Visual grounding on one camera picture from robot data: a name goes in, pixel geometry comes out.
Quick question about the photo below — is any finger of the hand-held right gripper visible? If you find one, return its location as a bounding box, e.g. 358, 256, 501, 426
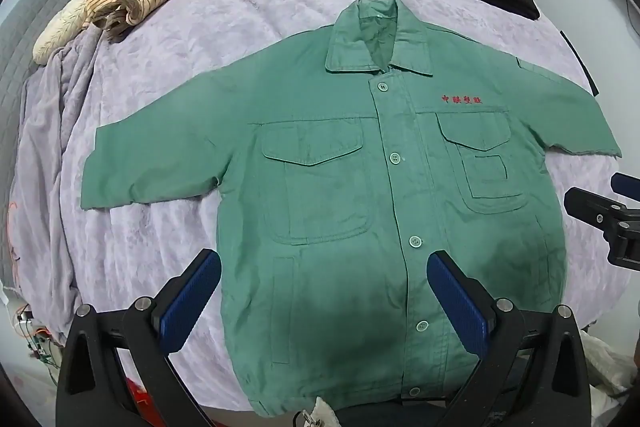
610, 172, 640, 196
563, 187, 640, 269

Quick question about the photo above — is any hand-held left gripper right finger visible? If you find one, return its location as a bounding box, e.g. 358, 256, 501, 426
426, 250, 594, 427

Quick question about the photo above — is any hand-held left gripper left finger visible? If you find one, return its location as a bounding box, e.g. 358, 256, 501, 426
55, 248, 222, 427

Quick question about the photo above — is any green button-up work shirt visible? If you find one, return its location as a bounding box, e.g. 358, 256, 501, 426
80, 0, 622, 417

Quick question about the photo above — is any white plastic bag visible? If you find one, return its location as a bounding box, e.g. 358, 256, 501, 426
579, 332, 637, 404

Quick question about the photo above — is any white crumpled cloth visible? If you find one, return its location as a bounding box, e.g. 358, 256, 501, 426
299, 397, 342, 427

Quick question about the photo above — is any cream fluffy cloth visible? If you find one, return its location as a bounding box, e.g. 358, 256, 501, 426
32, 0, 97, 66

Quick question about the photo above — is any tangle of coloured cables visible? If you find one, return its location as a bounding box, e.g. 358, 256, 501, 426
12, 297, 66, 370

